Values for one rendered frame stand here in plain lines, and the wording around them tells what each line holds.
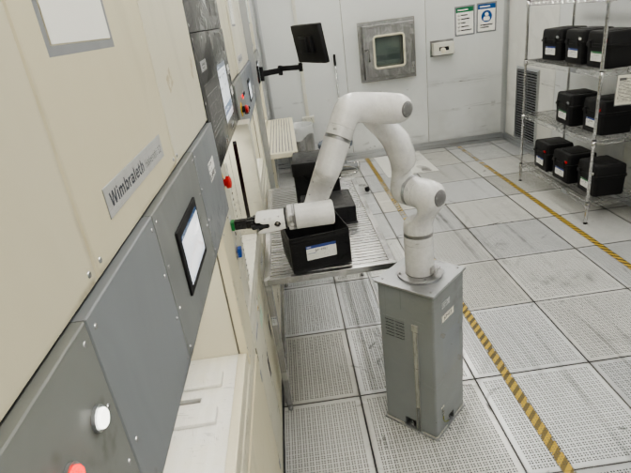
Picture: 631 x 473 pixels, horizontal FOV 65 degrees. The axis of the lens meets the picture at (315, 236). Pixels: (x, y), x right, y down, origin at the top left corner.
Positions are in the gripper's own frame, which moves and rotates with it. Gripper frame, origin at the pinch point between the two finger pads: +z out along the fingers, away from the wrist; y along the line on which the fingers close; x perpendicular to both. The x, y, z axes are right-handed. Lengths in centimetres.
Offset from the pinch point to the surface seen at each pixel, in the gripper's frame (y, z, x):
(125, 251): -95, 2, 36
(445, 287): 14, -73, -45
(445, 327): 15, -73, -64
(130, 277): -97, 2, 33
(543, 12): 394, -297, 33
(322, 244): 44, -28, -32
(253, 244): 57, 4, -33
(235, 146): 70, 5, 10
